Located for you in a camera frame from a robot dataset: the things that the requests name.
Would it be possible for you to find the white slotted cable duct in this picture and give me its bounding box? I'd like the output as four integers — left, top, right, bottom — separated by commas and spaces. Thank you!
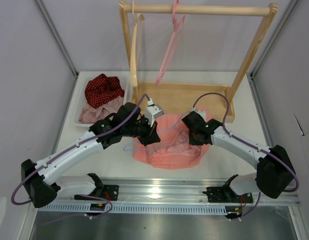
39, 202, 228, 216

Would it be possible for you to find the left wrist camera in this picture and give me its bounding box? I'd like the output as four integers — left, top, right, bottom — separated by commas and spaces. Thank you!
144, 98, 164, 127

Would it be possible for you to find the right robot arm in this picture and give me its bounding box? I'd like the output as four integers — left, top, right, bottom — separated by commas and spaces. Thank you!
182, 111, 297, 202

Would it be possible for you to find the aluminium mounting rail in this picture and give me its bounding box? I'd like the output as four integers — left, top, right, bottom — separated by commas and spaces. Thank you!
52, 176, 301, 207

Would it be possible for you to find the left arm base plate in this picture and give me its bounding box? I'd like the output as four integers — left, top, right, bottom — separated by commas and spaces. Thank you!
91, 184, 120, 201

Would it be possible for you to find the salmon pink skirt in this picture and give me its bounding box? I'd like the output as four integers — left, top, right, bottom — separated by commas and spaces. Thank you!
133, 112, 210, 170

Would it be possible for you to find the dusty pink cloth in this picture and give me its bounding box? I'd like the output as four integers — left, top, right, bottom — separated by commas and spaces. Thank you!
78, 96, 124, 124

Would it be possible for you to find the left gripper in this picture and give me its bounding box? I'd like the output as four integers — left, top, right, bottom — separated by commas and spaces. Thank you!
122, 114, 160, 147

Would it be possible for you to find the light blue wire hanger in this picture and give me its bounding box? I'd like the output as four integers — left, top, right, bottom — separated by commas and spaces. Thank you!
123, 111, 191, 156

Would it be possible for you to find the beige wooden hanger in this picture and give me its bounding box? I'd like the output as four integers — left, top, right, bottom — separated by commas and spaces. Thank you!
130, 1, 145, 88

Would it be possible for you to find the white plastic bin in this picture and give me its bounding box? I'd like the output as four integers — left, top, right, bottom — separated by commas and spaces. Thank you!
72, 72, 132, 129

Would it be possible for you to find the wooden clothes rack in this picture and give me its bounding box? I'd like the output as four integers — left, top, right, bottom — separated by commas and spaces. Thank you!
118, 0, 279, 120

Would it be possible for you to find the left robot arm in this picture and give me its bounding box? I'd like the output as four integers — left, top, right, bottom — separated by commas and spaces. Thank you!
21, 101, 163, 208

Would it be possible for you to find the pink plastic hanger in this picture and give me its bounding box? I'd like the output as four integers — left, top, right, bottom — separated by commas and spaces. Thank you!
155, 0, 186, 86

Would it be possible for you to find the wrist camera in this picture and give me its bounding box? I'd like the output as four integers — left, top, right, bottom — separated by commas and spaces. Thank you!
191, 107, 207, 121
144, 98, 164, 127

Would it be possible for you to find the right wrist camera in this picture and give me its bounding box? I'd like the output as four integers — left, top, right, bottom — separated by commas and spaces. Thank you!
191, 107, 207, 121

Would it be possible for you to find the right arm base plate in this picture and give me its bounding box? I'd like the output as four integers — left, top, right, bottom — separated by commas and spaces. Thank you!
202, 186, 253, 204

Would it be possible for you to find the red polka dot cloth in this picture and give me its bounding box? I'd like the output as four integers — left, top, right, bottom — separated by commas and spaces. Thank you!
84, 73, 125, 109

